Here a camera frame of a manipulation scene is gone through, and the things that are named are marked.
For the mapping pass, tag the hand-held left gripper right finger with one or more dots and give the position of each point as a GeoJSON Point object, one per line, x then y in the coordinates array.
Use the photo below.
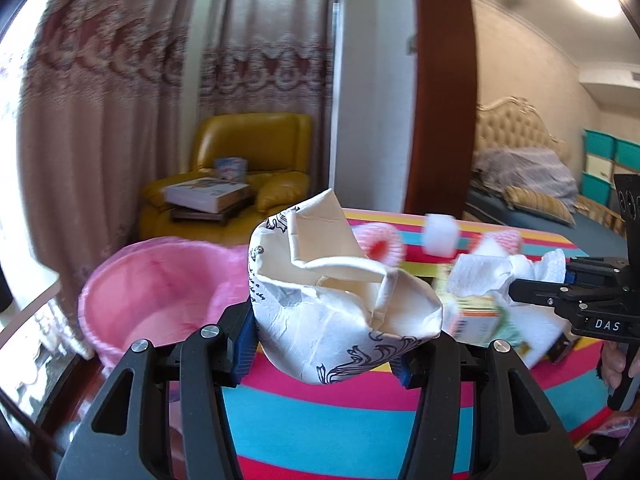
{"type": "Point", "coordinates": [406, 376]}

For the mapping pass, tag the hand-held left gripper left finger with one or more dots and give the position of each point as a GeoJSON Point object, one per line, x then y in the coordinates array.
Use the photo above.
{"type": "Point", "coordinates": [245, 347]}

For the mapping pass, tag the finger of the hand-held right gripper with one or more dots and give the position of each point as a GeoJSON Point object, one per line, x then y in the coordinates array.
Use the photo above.
{"type": "Point", "coordinates": [595, 267]}
{"type": "Point", "coordinates": [537, 292]}

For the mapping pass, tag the pink foam fruit net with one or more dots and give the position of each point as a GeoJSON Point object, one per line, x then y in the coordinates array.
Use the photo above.
{"type": "Point", "coordinates": [505, 242]}
{"type": "Point", "coordinates": [380, 245]}

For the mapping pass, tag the white tissue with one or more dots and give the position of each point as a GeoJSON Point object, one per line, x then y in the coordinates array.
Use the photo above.
{"type": "Point", "coordinates": [480, 275]}

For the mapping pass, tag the white paper cup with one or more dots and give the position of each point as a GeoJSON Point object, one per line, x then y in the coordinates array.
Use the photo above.
{"type": "Point", "coordinates": [325, 310]}

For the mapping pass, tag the pink bin with pink bag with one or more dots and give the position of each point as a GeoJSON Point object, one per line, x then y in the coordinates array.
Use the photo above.
{"type": "Point", "coordinates": [160, 285]}

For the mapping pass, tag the person's right hand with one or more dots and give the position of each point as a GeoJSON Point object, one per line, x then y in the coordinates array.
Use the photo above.
{"type": "Point", "coordinates": [611, 367]}

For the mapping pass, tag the bed with blue sheet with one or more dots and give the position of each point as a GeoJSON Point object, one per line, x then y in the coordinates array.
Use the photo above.
{"type": "Point", "coordinates": [590, 225]}

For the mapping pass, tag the green and orange carton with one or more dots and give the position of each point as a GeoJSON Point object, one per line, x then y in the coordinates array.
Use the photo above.
{"type": "Point", "coordinates": [475, 322]}

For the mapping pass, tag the striped bolster pillow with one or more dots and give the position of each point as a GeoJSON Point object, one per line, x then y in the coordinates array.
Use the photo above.
{"type": "Point", "coordinates": [540, 205]}

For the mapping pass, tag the teal storage drawer unit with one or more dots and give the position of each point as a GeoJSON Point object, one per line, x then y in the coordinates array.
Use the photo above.
{"type": "Point", "coordinates": [600, 170]}

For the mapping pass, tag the striped colourful tablecloth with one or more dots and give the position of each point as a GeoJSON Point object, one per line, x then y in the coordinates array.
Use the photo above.
{"type": "Point", "coordinates": [320, 425]}

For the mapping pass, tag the white foam block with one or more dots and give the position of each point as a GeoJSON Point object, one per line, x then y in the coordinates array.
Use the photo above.
{"type": "Point", "coordinates": [441, 234]}

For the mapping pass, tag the grey dotted pillow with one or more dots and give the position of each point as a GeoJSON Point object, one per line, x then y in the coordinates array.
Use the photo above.
{"type": "Point", "coordinates": [530, 170]}

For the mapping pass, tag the brown flat box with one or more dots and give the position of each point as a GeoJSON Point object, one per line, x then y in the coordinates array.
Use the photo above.
{"type": "Point", "coordinates": [200, 215]}

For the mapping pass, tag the flat white cardboard box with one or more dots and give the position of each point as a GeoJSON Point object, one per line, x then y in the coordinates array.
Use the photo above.
{"type": "Point", "coordinates": [210, 194]}

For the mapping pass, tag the beige tufted headboard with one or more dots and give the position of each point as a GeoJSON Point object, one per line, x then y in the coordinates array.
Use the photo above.
{"type": "Point", "coordinates": [510, 125]}

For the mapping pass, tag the small blue printed box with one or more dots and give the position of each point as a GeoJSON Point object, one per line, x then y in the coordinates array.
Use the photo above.
{"type": "Point", "coordinates": [231, 169]}

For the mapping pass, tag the yellow leather armchair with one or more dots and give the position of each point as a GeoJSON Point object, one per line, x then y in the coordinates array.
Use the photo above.
{"type": "Point", "coordinates": [225, 140]}

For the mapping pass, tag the pink patterned curtain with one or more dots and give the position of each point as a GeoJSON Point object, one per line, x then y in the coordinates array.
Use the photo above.
{"type": "Point", "coordinates": [265, 60]}
{"type": "Point", "coordinates": [100, 110]}

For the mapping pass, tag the brown wooden door frame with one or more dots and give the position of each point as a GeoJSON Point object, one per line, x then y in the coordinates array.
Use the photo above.
{"type": "Point", "coordinates": [440, 85]}

